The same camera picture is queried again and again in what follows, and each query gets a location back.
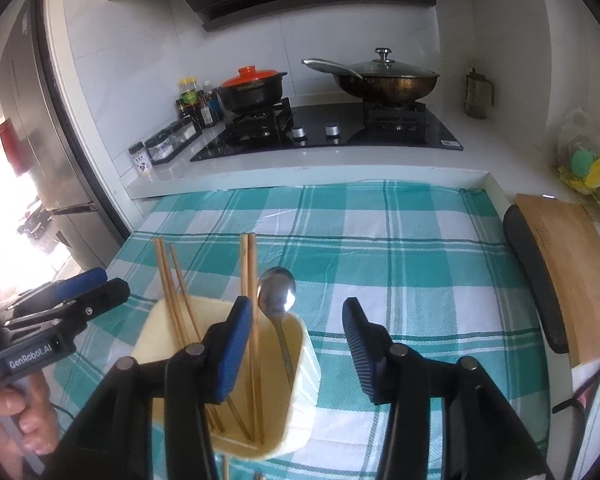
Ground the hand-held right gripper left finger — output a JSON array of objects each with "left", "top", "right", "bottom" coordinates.
[{"left": 60, "top": 295, "right": 254, "bottom": 480}]

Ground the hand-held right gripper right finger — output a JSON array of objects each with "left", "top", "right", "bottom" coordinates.
[{"left": 341, "top": 296, "right": 556, "bottom": 480}]

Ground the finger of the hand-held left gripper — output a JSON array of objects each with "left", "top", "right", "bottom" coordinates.
[
  {"left": 12, "top": 267, "right": 108, "bottom": 313},
  {"left": 5, "top": 278, "right": 131, "bottom": 331}
]

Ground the silver metal spoon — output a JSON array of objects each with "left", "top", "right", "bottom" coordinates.
[{"left": 257, "top": 266, "right": 297, "bottom": 383}]

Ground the cream ribbed utensil holder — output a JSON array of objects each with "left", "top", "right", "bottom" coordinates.
[{"left": 131, "top": 296, "right": 323, "bottom": 463}]

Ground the person's left hand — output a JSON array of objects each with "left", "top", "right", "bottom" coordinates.
[{"left": 0, "top": 372, "right": 61, "bottom": 457}]

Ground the teal checked tablecloth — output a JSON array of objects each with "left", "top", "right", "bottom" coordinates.
[{"left": 55, "top": 182, "right": 551, "bottom": 480}]

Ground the small white spice jar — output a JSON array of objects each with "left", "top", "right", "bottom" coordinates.
[{"left": 129, "top": 142, "right": 152, "bottom": 177}]

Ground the grey multi-door refrigerator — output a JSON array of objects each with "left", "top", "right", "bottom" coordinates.
[{"left": 0, "top": 0, "right": 121, "bottom": 271}]

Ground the red hanging bag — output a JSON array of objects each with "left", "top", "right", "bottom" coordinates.
[{"left": 0, "top": 117, "right": 23, "bottom": 176}]

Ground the black spice jar rack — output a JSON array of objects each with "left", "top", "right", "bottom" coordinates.
[{"left": 145, "top": 120, "right": 203, "bottom": 166}]

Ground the black padded bar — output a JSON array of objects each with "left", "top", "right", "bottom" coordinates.
[{"left": 502, "top": 205, "right": 570, "bottom": 355}]

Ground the dark sauce bottle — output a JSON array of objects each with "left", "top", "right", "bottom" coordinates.
[{"left": 200, "top": 80, "right": 221, "bottom": 126}]

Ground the yellow cap sauce bottle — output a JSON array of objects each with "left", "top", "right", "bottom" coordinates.
[{"left": 179, "top": 77, "right": 204, "bottom": 111}]

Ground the wooden cutting board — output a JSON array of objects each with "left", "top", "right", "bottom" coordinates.
[{"left": 515, "top": 192, "right": 600, "bottom": 366}]

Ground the black glass gas stove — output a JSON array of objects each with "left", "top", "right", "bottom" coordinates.
[{"left": 190, "top": 97, "right": 464, "bottom": 162}]

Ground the black clay pot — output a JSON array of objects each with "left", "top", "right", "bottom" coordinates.
[{"left": 216, "top": 66, "right": 288, "bottom": 113}]

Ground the red pot lid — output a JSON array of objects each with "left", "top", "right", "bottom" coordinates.
[{"left": 220, "top": 65, "right": 276, "bottom": 88}]

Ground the dark metal wok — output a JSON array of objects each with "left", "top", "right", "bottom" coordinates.
[{"left": 301, "top": 49, "right": 440, "bottom": 102}]

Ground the glass french press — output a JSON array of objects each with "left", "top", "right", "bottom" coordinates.
[{"left": 464, "top": 67, "right": 495, "bottom": 120}]

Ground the glass wok lid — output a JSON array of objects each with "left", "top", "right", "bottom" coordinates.
[{"left": 332, "top": 48, "right": 440, "bottom": 81}]

